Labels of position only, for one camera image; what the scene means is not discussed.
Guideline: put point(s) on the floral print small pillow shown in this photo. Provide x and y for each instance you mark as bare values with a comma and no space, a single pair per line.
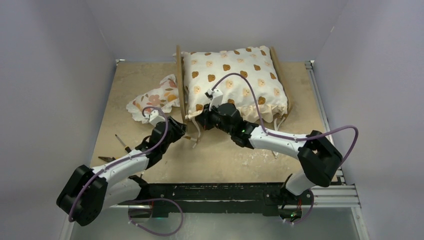
164,96

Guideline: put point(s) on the bear print white cushion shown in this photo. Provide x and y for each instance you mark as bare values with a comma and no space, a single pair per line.
232,76

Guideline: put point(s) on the wooden pet bed frame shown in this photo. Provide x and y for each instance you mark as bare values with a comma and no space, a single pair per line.
180,82

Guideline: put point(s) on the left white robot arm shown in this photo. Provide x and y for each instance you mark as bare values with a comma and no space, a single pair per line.
92,190

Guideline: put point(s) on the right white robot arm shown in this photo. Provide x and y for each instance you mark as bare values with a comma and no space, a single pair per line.
318,157

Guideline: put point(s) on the yellow black screwdriver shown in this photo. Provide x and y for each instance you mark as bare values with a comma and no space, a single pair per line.
126,147

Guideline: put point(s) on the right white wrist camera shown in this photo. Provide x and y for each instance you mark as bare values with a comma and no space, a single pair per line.
215,96

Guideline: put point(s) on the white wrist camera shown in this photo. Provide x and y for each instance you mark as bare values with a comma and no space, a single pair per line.
155,118
215,96

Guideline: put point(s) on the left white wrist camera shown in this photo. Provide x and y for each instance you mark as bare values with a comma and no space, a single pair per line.
155,118

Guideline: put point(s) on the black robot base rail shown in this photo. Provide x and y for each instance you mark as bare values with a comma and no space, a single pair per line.
266,198

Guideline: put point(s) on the yellow handled pliers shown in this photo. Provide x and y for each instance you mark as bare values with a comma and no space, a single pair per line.
107,159

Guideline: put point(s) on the aluminium table frame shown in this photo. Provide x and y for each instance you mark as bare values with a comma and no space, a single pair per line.
322,197

